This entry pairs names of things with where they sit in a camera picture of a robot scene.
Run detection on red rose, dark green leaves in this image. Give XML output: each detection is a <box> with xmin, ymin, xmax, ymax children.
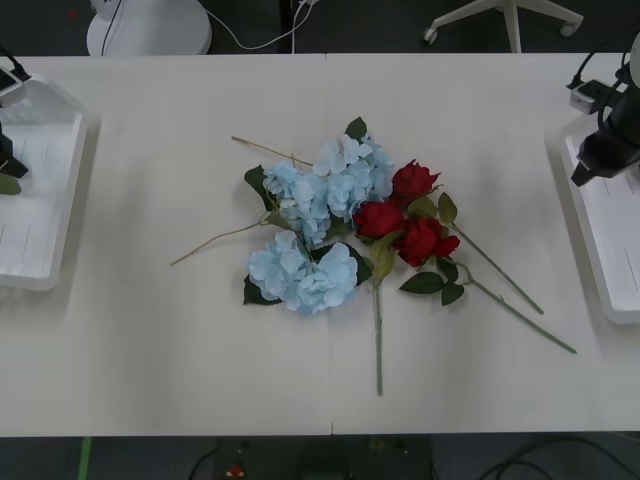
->
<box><xmin>392</xmin><ymin>215</ymin><xmax>578</xmax><ymax>355</ymax></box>

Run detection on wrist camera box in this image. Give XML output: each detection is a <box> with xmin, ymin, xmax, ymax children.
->
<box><xmin>0</xmin><ymin>66</ymin><xmax>27</xmax><ymax>108</ymax></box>
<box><xmin>568</xmin><ymin>78</ymin><xmax>612</xmax><ymax>115</ymax></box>

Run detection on white round stand base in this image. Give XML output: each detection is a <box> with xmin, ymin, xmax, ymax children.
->
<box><xmin>86</xmin><ymin>0</ymin><xmax>212</xmax><ymax>57</ymax></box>

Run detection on pale blue flower, dark leaves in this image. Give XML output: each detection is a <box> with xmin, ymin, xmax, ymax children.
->
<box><xmin>242</xmin><ymin>230</ymin><xmax>374</xmax><ymax>317</ymax></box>

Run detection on red rose, pale green leaves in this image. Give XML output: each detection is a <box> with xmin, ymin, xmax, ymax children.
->
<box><xmin>353</xmin><ymin>199</ymin><xmax>407</xmax><ymax>397</ymax></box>

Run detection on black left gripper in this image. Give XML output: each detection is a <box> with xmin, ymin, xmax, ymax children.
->
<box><xmin>0</xmin><ymin>121</ymin><xmax>30</xmax><ymax>180</ymax></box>

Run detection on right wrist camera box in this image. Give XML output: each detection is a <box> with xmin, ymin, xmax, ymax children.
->
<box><xmin>568</xmin><ymin>78</ymin><xmax>612</xmax><ymax>115</ymax></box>

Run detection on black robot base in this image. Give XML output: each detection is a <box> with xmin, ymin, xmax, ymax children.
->
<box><xmin>212</xmin><ymin>436</ymin><xmax>437</xmax><ymax>480</ymax></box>

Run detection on shallow white box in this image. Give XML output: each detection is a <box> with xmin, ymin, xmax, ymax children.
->
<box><xmin>558</xmin><ymin>116</ymin><xmax>640</xmax><ymax>326</ymax></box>
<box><xmin>0</xmin><ymin>72</ymin><xmax>90</xmax><ymax>293</ymax></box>

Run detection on red rose, short green stem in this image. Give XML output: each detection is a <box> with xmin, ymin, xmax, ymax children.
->
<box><xmin>391</xmin><ymin>159</ymin><xmax>545</xmax><ymax>316</ymax></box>

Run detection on black floor cable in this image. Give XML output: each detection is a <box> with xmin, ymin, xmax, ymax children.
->
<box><xmin>478</xmin><ymin>436</ymin><xmax>640</xmax><ymax>480</ymax></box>

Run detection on white chair base with casters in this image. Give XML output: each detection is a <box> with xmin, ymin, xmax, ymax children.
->
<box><xmin>422</xmin><ymin>0</ymin><xmax>586</xmax><ymax>54</ymax></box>

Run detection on pale blue flower, straight tan stem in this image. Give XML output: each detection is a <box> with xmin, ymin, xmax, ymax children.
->
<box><xmin>231</xmin><ymin>116</ymin><xmax>397</xmax><ymax>225</ymax></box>

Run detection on white cable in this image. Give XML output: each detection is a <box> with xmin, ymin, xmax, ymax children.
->
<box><xmin>206</xmin><ymin>0</ymin><xmax>322</xmax><ymax>51</ymax></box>

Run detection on pale blue flower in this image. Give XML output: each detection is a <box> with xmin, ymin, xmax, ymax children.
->
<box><xmin>170</xmin><ymin>164</ymin><xmax>332</xmax><ymax>267</ymax></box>
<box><xmin>242</xmin><ymin>230</ymin><xmax>374</xmax><ymax>317</ymax></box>
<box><xmin>231</xmin><ymin>116</ymin><xmax>397</xmax><ymax>225</ymax></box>

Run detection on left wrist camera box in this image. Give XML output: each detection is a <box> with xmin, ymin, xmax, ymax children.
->
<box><xmin>0</xmin><ymin>66</ymin><xmax>27</xmax><ymax>108</ymax></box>

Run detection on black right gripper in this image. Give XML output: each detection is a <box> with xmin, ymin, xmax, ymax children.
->
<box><xmin>570</xmin><ymin>106</ymin><xmax>640</xmax><ymax>188</ymax></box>

